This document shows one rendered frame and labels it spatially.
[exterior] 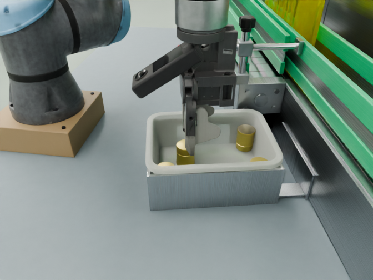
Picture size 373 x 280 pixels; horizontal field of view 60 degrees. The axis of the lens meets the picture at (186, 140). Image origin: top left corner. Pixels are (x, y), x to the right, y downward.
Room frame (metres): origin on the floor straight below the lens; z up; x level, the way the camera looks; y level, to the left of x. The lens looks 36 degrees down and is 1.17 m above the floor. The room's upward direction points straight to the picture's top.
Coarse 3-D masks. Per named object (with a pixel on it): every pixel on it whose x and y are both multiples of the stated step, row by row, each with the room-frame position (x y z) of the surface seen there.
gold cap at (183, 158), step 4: (180, 140) 0.49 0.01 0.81; (184, 140) 0.49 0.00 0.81; (180, 144) 0.47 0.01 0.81; (184, 144) 0.47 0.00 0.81; (180, 148) 0.46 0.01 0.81; (184, 148) 0.46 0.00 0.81; (180, 152) 0.46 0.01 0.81; (184, 152) 0.46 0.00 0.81; (180, 156) 0.46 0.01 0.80; (184, 156) 0.46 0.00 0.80; (188, 156) 0.46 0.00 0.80; (192, 156) 0.46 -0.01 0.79; (176, 160) 0.47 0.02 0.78; (180, 160) 0.46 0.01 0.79; (184, 160) 0.46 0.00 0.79; (188, 160) 0.46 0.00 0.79; (192, 160) 0.46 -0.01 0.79; (180, 164) 0.46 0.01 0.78; (184, 164) 0.46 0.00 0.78; (188, 164) 0.46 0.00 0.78
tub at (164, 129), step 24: (168, 120) 0.53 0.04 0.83; (216, 120) 0.54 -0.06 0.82; (240, 120) 0.54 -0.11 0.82; (264, 120) 0.51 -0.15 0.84; (168, 144) 0.53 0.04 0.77; (216, 144) 0.53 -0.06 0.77; (264, 144) 0.46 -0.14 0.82; (168, 168) 0.37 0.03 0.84; (192, 168) 0.38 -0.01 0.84; (216, 168) 0.38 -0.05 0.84; (240, 168) 0.38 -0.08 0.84; (264, 168) 0.38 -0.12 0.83
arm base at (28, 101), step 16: (16, 80) 0.56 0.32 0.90; (32, 80) 0.56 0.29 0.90; (48, 80) 0.57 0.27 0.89; (64, 80) 0.60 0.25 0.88; (16, 96) 0.56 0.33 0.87; (32, 96) 0.55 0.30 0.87; (48, 96) 0.56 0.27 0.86; (64, 96) 0.58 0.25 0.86; (80, 96) 0.62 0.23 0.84; (16, 112) 0.55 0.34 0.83; (32, 112) 0.54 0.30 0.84; (48, 112) 0.55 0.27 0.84; (64, 112) 0.56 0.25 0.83
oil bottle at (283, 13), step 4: (284, 0) 0.76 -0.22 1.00; (288, 0) 0.74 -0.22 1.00; (284, 4) 0.76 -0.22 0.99; (288, 4) 0.74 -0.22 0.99; (280, 8) 0.78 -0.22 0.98; (284, 8) 0.76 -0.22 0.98; (288, 8) 0.74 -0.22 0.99; (280, 12) 0.78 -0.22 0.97; (284, 12) 0.75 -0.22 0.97; (280, 16) 0.77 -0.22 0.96; (284, 16) 0.75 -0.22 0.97; (284, 20) 0.74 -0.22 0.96
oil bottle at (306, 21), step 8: (296, 0) 0.69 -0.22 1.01; (304, 0) 0.68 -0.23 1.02; (312, 0) 0.68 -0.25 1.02; (320, 0) 0.68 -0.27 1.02; (296, 8) 0.68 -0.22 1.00; (304, 8) 0.68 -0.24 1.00; (312, 8) 0.68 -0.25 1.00; (320, 8) 0.68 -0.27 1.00; (288, 16) 0.72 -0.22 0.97; (296, 16) 0.68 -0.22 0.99; (304, 16) 0.68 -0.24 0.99; (312, 16) 0.68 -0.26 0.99; (320, 16) 0.68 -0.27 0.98; (296, 24) 0.68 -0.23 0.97; (304, 24) 0.68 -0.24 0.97; (312, 24) 0.68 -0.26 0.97; (304, 32) 0.68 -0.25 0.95; (312, 32) 0.68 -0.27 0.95; (312, 40) 0.68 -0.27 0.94
